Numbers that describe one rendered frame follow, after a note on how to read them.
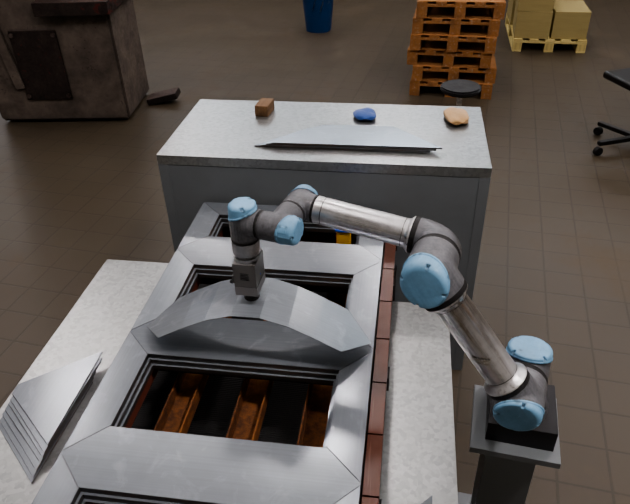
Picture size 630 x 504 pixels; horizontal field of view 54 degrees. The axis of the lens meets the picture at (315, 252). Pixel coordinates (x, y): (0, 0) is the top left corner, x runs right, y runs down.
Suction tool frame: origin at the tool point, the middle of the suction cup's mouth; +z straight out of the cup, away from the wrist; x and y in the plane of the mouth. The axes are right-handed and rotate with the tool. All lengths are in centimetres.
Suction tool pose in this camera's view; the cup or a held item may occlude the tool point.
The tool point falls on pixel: (252, 299)
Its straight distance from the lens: 176.3
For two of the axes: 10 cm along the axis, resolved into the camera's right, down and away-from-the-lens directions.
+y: -1.9, 5.6, -8.0
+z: 0.3, 8.2, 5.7
